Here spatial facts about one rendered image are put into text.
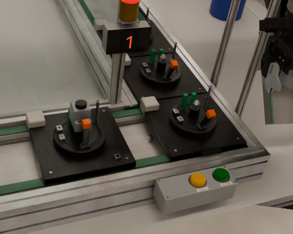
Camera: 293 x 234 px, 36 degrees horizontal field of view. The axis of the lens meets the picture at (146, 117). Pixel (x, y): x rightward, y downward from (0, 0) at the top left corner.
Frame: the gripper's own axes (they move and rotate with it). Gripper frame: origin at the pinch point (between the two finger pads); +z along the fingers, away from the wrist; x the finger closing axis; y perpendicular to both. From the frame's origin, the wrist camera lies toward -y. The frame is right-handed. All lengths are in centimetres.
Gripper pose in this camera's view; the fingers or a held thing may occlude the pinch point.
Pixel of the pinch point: (269, 86)
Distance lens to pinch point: 110.4
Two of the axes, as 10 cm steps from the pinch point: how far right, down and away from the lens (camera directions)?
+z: -1.3, 7.6, 6.3
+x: 9.2, -1.4, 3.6
